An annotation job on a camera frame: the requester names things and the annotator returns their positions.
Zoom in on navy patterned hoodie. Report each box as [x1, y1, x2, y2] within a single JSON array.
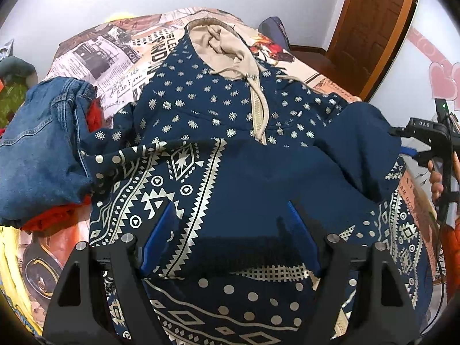
[[81, 18, 432, 344]]

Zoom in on orange sleeved right forearm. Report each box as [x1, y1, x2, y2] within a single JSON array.
[[440, 219, 460, 301]]

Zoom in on person's right hand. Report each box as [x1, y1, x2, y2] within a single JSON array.
[[428, 160, 444, 205]]

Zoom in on folded red garment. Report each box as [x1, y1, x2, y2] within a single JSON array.
[[20, 99, 104, 231]]

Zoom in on yellow cartoon blanket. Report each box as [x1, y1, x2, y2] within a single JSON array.
[[0, 227, 42, 336]]

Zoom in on folded blue jeans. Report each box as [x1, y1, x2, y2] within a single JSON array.
[[1, 77, 96, 228]]

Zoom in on wooden door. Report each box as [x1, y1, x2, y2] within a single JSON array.
[[288, 0, 422, 102]]

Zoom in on dark blue pillow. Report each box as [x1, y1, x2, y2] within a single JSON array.
[[258, 16, 290, 51]]

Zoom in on newspaper print bed sheet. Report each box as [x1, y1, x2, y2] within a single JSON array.
[[21, 5, 440, 331]]

